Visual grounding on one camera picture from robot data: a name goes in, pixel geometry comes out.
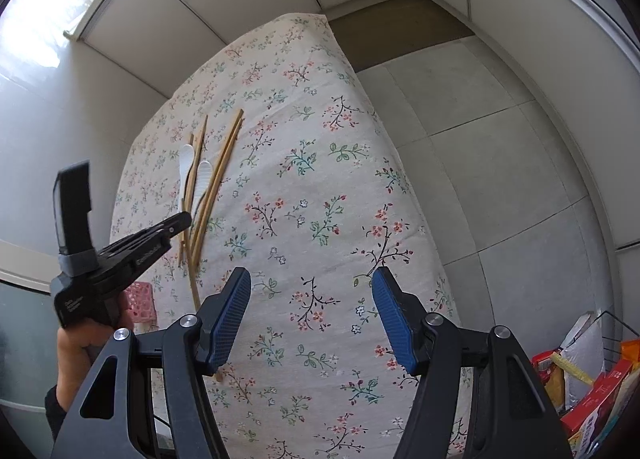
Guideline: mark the brown floor mat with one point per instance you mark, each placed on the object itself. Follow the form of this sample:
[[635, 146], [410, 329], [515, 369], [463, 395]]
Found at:
[[394, 28]]

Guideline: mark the person's left hand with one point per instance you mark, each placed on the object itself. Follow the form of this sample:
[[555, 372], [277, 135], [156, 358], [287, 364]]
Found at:
[[74, 361]]

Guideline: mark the white lower kitchen cabinets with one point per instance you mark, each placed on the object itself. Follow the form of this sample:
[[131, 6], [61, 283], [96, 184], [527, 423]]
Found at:
[[582, 54]]

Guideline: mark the small white plastic spoon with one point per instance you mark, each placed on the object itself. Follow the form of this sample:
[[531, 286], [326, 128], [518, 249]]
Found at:
[[186, 158]]

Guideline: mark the floral tablecloth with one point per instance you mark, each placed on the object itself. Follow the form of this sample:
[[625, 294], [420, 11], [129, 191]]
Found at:
[[313, 200]]

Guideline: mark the pink perforated utensil basket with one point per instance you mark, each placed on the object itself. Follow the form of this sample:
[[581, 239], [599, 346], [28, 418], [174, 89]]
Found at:
[[140, 306]]

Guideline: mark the black wire basket with packages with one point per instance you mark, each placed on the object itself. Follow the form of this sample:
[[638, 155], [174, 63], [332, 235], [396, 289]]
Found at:
[[591, 378]]

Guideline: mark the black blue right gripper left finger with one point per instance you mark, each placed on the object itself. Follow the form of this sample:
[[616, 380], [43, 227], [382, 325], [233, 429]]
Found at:
[[112, 415]]

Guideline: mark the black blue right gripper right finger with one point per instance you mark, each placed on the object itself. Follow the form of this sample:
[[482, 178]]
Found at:
[[511, 414]]

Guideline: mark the white ridged rice paddle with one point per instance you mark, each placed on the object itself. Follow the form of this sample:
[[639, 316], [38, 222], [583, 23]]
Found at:
[[203, 176]]

